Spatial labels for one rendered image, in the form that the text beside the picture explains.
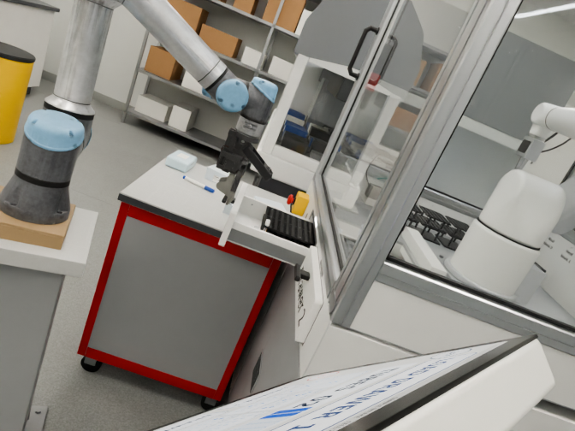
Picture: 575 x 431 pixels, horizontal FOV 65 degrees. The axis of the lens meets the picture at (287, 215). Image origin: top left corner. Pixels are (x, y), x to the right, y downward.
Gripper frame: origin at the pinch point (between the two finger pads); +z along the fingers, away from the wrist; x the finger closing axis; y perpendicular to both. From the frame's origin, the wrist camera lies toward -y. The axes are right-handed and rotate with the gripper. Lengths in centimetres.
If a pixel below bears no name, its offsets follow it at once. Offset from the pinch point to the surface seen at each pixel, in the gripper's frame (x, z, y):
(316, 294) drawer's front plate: 43.5, -2.2, -24.4
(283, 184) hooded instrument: -82, 11, -19
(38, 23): -325, 17, 234
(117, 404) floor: -4, 90, 13
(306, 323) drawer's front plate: 46, 4, -25
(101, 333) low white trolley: -11, 70, 27
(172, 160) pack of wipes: -52, 11, 29
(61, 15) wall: -428, 13, 265
